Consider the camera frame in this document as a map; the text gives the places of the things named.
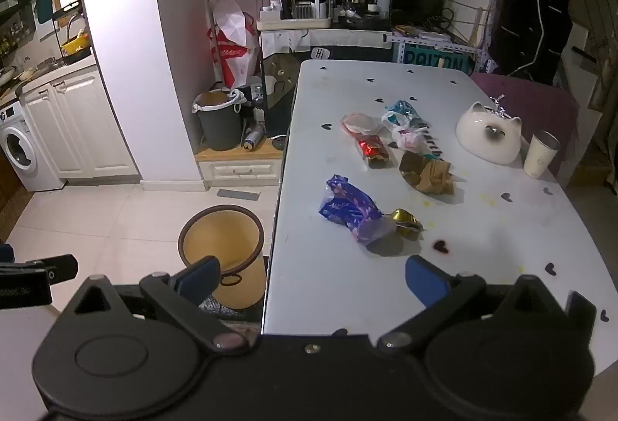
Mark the white cup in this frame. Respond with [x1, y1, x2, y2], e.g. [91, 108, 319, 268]
[523, 130, 562, 179]

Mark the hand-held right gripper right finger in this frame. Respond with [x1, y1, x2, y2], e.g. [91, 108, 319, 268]
[375, 255, 570, 354]

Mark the purple chair cover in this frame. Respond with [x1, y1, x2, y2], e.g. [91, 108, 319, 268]
[470, 72, 580, 183]

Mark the white kitchen cabinet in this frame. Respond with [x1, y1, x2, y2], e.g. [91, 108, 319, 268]
[20, 63, 142, 184]

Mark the beige trash bin brown rim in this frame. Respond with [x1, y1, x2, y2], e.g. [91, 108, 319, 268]
[177, 204, 268, 309]

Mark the white washing machine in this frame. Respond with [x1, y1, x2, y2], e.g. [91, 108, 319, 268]
[0, 99, 66, 193]

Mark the black jacket white trim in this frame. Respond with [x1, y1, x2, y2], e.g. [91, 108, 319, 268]
[487, 0, 576, 86]

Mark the white cat-shaped ceramic jar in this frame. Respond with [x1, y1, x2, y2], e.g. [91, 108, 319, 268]
[456, 95, 523, 166]

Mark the teal sign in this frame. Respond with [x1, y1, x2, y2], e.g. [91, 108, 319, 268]
[402, 45, 473, 75]

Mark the white pink plastic bag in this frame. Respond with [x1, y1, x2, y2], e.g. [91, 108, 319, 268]
[391, 125, 426, 152]

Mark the red white shopping bag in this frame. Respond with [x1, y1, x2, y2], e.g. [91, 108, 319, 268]
[207, 0, 260, 90]

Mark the purple snack wrapper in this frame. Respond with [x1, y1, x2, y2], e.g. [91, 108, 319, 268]
[319, 174, 396, 248]

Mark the red snack packet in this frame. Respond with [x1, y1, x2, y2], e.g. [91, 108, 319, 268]
[356, 134, 390, 169]

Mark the yellow basket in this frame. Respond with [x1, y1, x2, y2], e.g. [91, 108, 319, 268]
[60, 14, 93, 65]

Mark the brown paper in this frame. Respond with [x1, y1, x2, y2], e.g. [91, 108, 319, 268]
[399, 151, 455, 196]

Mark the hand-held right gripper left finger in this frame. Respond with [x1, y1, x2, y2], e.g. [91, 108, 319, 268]
[60, 256, 250, 354]

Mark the clear red-edged plastic bag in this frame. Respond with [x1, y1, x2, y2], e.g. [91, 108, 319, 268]
[341, 112, 382, 136]

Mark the gold foil wrapper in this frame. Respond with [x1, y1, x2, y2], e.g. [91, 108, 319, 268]
[390, 208, 424, 234]

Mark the low white drawer cabinet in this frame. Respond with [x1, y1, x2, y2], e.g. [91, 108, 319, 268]
[194, 145, 284, 186]

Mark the black bear print cloth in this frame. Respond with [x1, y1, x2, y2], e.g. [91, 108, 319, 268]
[260, 48, 303, 143]

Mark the spray can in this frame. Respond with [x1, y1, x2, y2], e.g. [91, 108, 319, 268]
[242, 124, 266, 151]

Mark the grey bin with white bag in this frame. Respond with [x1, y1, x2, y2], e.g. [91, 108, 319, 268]
[192, 88, 248, 152]

